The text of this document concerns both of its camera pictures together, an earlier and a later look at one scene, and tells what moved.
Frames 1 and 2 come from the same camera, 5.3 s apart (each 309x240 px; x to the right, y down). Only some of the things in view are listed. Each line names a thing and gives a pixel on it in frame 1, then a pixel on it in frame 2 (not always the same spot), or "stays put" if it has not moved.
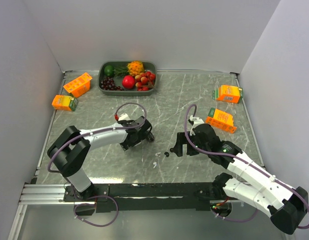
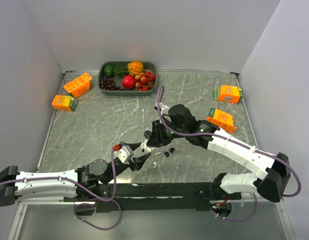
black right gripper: [181, 139] to [157, 138]
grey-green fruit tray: [151, 66] stays put
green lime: [109, 70] stays put
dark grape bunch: [108, 83] stays put
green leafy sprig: [122, 71] stays put
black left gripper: [125, 146] to [138, 162]
